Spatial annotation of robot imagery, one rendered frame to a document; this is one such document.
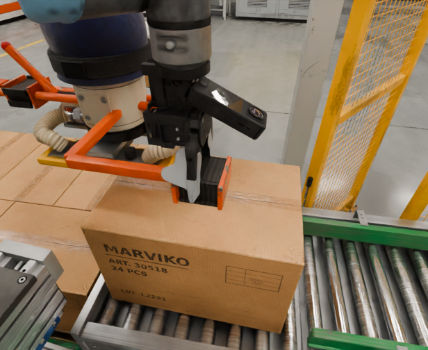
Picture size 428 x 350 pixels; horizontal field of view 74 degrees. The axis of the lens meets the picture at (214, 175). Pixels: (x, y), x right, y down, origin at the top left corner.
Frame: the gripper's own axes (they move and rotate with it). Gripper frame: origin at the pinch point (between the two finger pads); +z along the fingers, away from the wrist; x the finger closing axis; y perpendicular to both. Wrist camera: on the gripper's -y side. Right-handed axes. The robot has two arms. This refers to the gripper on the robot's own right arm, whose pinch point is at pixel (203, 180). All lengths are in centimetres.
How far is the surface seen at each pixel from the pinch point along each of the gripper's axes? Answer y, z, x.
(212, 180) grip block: -2.4, -2.7, 2.8
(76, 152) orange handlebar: 24.9, -1.2, -1.5
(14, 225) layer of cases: 98, 69, -29
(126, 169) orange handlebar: 13.6, -1.0, 1.0
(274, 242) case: -15.1, 28.9, -12.1
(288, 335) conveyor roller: -25, 69, -7
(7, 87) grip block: 58, -2, -23
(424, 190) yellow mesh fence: -78, 52, -71
